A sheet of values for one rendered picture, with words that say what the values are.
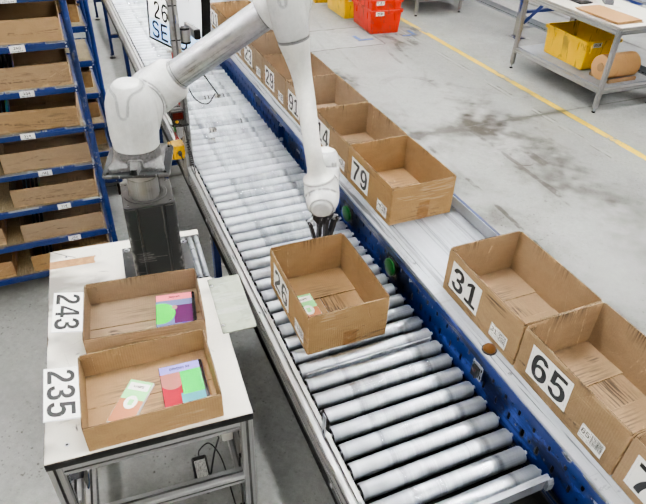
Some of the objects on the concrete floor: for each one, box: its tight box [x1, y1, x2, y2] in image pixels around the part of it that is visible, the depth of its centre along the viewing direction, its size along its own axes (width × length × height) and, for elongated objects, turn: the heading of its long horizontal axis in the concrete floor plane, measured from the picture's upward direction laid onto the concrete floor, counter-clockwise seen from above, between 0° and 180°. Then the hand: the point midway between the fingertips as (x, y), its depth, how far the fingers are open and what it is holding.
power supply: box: [191, 454, 210, 479], centre depth 240 cm, size 15×6×3 cm, turn 16°
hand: (321, 246), depth 226 cm, fingers closed, pressing on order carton
